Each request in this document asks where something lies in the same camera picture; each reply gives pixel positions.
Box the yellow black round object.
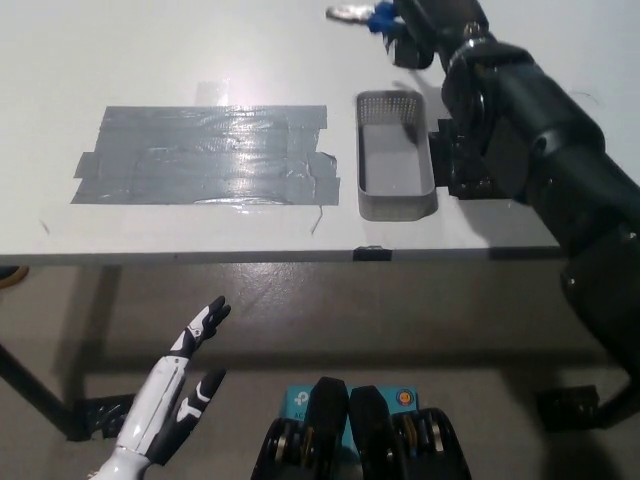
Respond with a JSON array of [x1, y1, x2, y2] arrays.
[[0, 266, 30, 294]]

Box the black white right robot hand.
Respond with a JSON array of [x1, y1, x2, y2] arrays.
[[383, 0, 492, 70]]

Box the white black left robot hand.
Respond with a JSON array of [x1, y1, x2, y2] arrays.
[[116, 295, 232, 467]]

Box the black table leg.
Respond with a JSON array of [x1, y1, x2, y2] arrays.
[[0, 342, 85, 442]]

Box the grey perforated plastic container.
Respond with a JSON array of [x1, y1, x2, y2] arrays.
[[354, 90, 436, 222]]

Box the blue handled pliers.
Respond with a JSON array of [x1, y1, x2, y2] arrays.
[[325, 0, 404, 35]]

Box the grey duct tape patch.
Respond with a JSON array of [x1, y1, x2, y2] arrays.
[[70, 104, 341, 207]]

